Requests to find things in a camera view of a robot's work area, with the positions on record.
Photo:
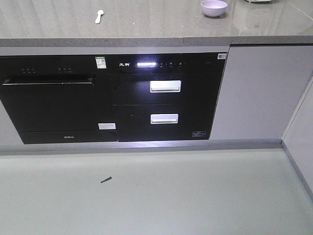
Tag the purple bowl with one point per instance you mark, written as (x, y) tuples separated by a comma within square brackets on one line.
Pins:
[(213, 8)]

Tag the mint green spoon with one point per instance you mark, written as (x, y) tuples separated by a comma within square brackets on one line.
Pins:
[(99, 15)]

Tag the black disinfection cabinet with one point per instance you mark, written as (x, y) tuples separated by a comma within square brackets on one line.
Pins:
[(133, 103)]

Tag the black tape strip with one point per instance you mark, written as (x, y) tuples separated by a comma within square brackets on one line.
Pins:
[(105, 180)]

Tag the black built-in dishwasher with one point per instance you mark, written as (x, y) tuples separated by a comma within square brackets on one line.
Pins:
[(58, 98)]

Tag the grey cabinet door right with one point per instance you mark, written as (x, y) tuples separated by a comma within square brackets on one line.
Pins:
[(260, 89)]

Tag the grey cabinet door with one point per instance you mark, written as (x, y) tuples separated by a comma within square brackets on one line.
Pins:
[(260, 89), (8, 134)]

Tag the grey cabinet door left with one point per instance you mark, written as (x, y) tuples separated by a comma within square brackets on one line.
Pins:
[(8, 134)]

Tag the lower silver drawer handle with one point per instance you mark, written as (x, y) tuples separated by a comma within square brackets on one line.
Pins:
[(164, 118)]

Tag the silver drawer handle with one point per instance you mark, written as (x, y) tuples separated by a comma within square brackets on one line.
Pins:
[(168, 86), (164, 118)]

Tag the upper silver drawer handle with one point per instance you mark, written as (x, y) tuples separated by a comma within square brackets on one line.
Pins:
[(168, 86)]

